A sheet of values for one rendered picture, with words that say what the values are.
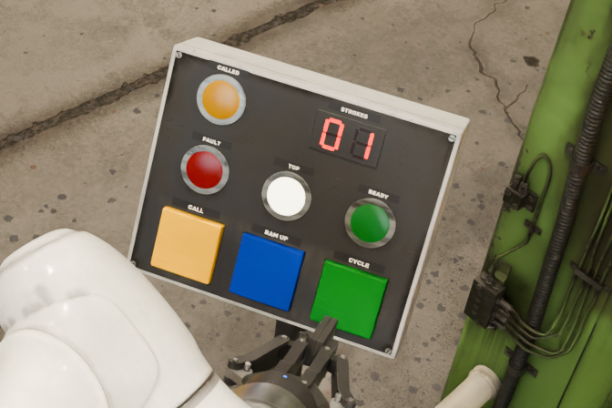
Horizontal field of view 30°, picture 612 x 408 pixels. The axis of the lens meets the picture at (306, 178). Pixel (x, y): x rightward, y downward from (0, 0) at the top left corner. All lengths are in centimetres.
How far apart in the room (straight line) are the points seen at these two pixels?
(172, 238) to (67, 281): 51
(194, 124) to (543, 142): 42
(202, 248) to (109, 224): 138
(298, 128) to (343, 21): 203
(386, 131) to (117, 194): 158
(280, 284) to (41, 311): 53
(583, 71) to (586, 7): 8
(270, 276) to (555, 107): 39
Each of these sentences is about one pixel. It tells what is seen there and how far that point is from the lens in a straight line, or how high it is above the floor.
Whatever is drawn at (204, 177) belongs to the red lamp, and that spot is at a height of 108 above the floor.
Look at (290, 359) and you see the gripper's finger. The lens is 111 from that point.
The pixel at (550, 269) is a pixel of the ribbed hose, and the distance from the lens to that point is 149.
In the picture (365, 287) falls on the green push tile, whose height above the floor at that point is 103.
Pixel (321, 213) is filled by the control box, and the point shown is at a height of 108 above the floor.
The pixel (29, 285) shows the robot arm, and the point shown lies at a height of 138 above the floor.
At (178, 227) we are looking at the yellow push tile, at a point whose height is 103.
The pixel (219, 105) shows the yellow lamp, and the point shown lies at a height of 116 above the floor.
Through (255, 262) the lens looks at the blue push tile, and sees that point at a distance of 132.
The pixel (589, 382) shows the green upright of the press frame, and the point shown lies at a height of 76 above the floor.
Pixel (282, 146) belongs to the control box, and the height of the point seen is 114.
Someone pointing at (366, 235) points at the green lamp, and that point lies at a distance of 128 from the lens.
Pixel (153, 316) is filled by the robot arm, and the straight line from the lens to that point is 86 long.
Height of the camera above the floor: 204
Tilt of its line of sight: 46 degrees down
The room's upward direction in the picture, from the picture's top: 7 degrees clockwise
